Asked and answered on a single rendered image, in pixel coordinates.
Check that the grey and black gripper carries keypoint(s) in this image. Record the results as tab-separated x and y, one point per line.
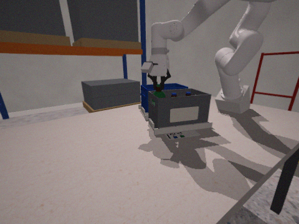
161	70

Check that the white paper pick list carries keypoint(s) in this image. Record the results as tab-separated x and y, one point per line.
182	134

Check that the blue crate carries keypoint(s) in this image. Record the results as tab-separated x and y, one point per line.
146	88

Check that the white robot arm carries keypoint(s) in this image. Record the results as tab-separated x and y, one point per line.
245	39

